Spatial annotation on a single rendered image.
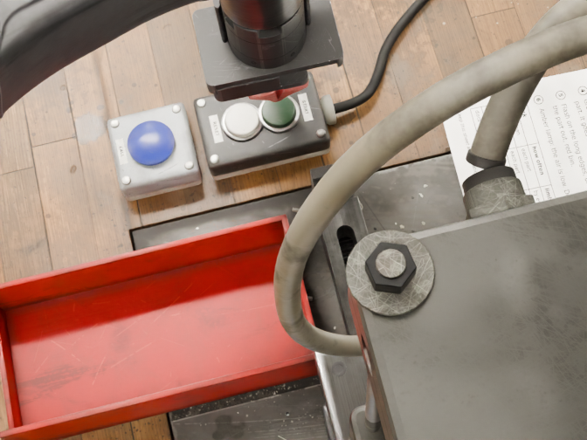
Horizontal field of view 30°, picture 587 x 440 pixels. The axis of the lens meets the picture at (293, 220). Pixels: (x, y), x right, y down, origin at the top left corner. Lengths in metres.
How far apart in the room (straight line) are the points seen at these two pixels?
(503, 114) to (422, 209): 0.64
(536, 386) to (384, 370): 0.04
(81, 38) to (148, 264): 0.33
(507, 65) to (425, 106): 0.02
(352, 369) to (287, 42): 0.25
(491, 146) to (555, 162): 0.66
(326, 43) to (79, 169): 0.28
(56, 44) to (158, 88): 0.41
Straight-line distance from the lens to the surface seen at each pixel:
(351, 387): 0.65
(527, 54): 0.28
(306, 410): 0.89
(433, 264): 0.28
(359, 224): 0.85
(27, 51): 0.58
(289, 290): 0.38
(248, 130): 0.92
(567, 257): 0.28
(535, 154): 0.96
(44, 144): 0.99
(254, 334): 0.90
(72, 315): 0.93
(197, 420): 0.89
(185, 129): 0.94
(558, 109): 0.98
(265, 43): 0.77
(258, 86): 0.81
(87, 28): 0.60
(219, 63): 0.80
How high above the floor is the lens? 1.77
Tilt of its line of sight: 70 degrees down
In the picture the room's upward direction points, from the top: 8 degrees counter-clockwise
